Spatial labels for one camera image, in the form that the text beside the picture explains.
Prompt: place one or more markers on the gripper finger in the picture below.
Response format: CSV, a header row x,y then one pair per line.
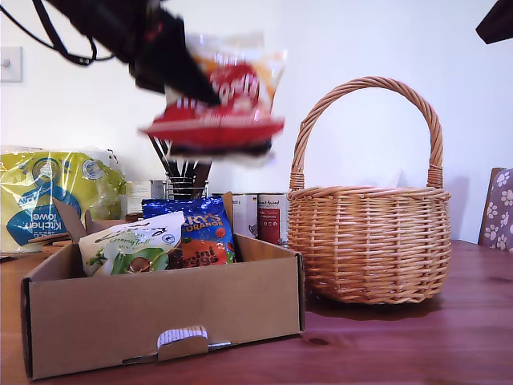
x,y
184,72

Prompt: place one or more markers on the white Maltesers mini bunnies bag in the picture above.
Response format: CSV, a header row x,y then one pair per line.
x,y
236,120

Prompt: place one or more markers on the blue Terry's orange eggs bag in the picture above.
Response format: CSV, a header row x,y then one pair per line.
x,y
204,240

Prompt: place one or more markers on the green and white Galaxy bag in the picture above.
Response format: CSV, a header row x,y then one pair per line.
x,y
128,248

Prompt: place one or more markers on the brown cardboard box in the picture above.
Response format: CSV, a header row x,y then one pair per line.
x,y
160,305

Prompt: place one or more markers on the black chopstick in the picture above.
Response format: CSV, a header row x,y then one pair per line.
x,y
168,160
159,156

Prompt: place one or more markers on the white carton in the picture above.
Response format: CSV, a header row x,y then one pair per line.
x,y
156,188

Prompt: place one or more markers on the tin can with white label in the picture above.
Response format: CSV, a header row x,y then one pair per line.
x,y
246,216

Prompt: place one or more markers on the tin can with red label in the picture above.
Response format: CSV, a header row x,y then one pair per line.
x,y
272,220

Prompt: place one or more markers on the yellow-green kitchen towel pack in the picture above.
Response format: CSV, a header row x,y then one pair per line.
x,y
40,188

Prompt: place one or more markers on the cork coaster stack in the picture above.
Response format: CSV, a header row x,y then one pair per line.
x,y
48,241

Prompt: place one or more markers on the chair with paw-print cushion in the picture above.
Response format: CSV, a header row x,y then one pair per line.
x,y
499,208

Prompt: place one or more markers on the white wall switch plate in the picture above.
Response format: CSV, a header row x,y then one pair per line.
x,y
11,66

